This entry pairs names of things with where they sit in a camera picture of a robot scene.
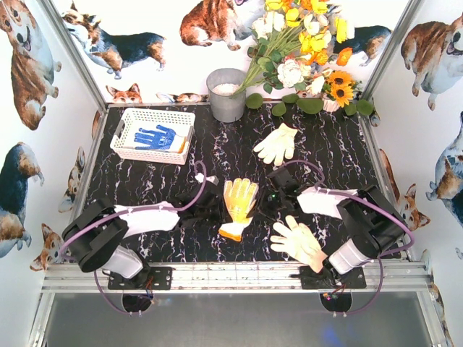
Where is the white perforated storage basket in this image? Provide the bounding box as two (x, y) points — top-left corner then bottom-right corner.
(110, 108), (195, 165)

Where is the cream glove near flowers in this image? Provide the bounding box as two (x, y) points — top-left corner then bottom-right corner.
(253, 123), (298, 166)

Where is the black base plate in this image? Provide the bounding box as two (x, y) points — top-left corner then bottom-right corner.
(292, 266), (366, 289)
(108, 266), (173, 290)

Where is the artificial flower bouquet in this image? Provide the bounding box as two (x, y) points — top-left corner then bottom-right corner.
(235, 1), (355, 95)

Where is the white glove orange cuff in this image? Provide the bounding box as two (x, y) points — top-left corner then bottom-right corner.
(224, 178), (259, 224)

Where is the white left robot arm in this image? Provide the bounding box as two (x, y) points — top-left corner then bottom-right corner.
(60, 185), (231, 280)

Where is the cream glove front right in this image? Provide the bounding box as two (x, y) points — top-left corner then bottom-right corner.
(270, 215), (328, 273)

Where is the grey metal bucket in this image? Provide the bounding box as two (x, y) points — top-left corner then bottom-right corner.
(206, 68), (246, 123)

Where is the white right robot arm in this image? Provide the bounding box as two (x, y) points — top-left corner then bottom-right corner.
(253, 169), (411, 275)

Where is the blue dotted white glove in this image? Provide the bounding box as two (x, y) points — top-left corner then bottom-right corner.
(134, 125), (177, 150)

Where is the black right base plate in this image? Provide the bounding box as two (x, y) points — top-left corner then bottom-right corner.
(292, 266), (366, 289)

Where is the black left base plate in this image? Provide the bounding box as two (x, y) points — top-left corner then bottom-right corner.
(108, 266), (173, 290)

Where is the sunflower pot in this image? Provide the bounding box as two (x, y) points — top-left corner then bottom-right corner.
(321, 69), (362, 113)

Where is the orange striped white glove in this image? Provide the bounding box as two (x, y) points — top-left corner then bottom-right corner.
(218, 222), (250, 242)

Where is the white knit glove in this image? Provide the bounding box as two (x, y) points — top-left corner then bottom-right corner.
(171, 134), (187, 153)

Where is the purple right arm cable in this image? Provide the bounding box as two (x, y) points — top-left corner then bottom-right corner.
(276, 160), (416, 314)

